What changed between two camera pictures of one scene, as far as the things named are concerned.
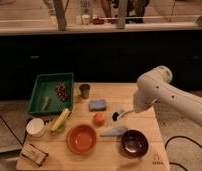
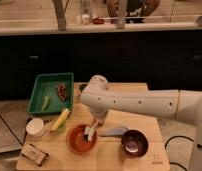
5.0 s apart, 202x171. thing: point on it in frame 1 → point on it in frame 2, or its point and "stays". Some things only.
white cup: [36, 127] stays
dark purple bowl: [134, 144] stays
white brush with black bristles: [116, 114] → [88, 133]
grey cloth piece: [115, 132] stays
